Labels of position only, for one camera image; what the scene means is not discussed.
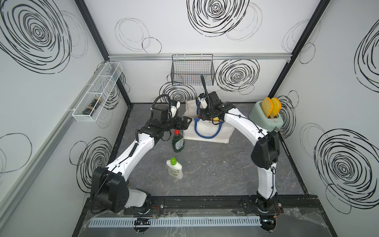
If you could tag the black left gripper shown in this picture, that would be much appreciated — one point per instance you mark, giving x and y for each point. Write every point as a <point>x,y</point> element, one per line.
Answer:
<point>184,125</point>

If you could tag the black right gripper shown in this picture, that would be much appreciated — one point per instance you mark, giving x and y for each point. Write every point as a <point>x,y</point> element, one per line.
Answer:
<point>203,116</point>

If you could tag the white bag with blue handles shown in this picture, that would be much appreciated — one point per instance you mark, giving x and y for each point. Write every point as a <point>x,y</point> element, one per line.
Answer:
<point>205,130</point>

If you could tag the green soap bottle red cap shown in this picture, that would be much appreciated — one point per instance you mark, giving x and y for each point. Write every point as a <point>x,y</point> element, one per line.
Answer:
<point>178,141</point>

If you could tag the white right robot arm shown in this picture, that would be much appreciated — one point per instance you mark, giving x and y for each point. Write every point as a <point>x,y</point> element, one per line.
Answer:
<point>265,144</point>

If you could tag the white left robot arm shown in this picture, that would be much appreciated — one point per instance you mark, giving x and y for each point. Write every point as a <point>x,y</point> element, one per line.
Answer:
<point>109,186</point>

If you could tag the white soap bottle green cap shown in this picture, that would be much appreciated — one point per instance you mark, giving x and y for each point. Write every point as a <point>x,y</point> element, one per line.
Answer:
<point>175,169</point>

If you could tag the mint green toaster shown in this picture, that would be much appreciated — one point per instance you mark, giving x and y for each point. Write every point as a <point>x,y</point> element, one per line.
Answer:
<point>270,124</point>

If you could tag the yellow toy toast slice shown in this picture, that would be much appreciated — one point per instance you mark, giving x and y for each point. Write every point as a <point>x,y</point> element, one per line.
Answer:
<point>267,107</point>

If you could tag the dark bottle in shelf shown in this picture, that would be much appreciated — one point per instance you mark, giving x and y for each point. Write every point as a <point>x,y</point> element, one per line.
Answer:
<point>91,108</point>

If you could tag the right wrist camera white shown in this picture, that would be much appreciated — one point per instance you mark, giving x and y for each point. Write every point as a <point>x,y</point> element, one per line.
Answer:
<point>202,101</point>

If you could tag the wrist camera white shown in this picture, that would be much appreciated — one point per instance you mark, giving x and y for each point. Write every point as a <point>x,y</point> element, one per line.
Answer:
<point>174,107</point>
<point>202,101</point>

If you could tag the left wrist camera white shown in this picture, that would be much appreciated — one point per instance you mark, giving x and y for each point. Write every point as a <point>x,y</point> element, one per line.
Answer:
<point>174,107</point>

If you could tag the black wire wall basket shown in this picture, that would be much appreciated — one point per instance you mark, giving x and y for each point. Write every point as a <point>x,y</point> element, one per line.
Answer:
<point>193,72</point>

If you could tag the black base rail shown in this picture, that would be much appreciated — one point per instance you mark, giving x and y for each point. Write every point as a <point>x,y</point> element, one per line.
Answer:
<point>248,204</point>

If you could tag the aluminium wall rail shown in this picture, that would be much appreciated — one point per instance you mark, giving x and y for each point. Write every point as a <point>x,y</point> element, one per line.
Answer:
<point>200,56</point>

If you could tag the white wire wall shelf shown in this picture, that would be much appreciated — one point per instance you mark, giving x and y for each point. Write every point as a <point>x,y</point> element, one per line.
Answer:
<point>105,79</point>

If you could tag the grey slotted cable duct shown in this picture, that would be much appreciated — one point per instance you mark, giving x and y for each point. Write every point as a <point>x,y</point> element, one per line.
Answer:
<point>213,221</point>

